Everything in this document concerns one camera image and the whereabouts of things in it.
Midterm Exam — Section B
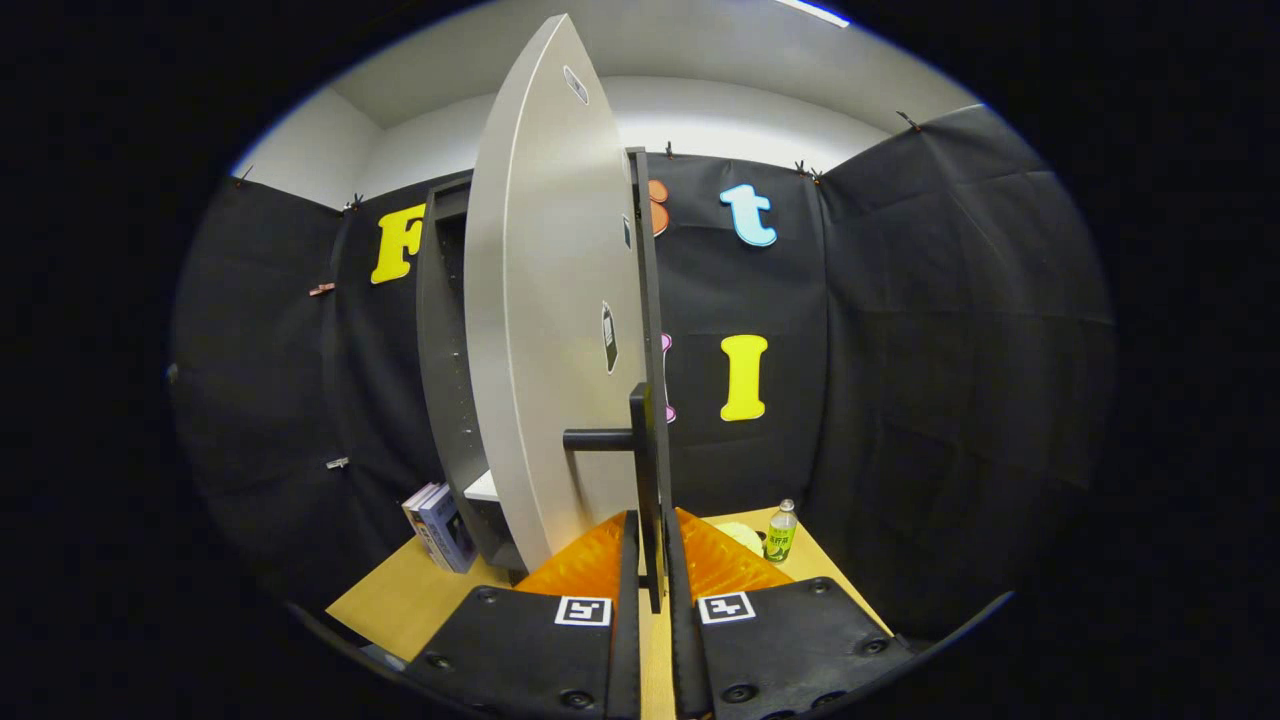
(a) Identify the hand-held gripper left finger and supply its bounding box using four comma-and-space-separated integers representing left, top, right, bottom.
405, 510, 641, 720

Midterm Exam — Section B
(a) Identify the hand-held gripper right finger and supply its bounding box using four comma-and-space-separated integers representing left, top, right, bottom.
665, 507, 916, 720

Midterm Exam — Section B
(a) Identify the dark grey shoe cabinet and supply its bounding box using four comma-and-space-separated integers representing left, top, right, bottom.
416, 148, 673, 576

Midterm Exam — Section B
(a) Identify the beige shoe cabinet door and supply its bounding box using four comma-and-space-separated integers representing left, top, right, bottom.
463, 13, 666, 613

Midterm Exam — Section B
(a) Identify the green label plastic bottle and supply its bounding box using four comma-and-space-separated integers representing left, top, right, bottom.
763, 499, 799, 563

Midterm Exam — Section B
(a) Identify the blue book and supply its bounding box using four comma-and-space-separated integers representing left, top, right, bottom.
418, 485, 479, 575

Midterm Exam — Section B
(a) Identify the black backdrop cloth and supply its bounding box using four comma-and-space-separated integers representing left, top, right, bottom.
170, 105, 1116, 641

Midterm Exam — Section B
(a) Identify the long ceiling light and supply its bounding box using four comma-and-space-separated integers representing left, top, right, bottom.
775, 0, 851, 28

